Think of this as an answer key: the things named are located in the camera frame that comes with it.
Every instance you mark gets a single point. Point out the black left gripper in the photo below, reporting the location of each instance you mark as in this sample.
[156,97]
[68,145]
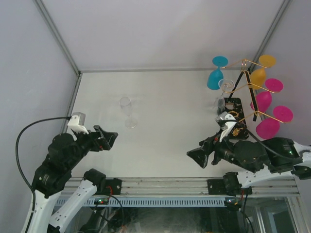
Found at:
[105,141]

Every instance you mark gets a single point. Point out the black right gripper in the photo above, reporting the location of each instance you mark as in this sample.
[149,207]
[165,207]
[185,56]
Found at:
[200,154]

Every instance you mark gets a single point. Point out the clear champagne flute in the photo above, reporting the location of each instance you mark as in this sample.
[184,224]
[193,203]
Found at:
[226,87]
[126,106]

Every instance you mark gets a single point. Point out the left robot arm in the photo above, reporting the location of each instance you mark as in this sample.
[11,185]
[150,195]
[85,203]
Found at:
[64,153]

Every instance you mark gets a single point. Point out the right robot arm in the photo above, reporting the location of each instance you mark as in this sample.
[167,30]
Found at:
[261,161]

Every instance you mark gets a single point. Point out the lower pink wine glass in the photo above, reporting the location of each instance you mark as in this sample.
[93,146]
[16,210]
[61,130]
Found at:
[270,126]

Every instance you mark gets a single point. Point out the pink wine glass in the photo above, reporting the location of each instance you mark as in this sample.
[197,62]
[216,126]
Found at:
[270,126]
[264,99]

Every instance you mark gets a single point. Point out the cyan wine glass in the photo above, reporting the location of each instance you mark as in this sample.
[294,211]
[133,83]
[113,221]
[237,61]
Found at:
[216,75]

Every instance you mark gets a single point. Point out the upper pink wine glass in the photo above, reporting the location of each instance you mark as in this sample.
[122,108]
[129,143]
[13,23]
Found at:
[264,99]

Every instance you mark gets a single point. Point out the yellow wine glass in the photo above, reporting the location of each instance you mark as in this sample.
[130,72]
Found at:
[258,76]

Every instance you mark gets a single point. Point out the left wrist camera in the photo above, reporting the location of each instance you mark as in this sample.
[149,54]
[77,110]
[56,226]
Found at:
[76,123]

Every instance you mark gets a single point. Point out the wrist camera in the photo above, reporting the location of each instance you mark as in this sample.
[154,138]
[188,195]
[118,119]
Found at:
[226,122]
[76,123]

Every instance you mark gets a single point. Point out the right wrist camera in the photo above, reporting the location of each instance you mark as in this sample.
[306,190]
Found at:
[226,122]

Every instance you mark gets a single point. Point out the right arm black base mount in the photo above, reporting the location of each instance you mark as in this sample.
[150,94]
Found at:
[216,187]

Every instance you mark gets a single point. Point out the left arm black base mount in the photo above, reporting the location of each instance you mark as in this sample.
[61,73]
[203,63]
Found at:
[110,186]

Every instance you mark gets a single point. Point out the gold wire wine glass rack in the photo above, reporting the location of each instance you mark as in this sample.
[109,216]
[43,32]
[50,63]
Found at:
[241,103]

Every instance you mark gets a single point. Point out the aluminium front frame rail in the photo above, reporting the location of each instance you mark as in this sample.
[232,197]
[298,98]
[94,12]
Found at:
[196,187]

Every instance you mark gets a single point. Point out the blue slotted cable duct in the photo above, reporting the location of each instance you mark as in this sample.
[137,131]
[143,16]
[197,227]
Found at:
[156,202]

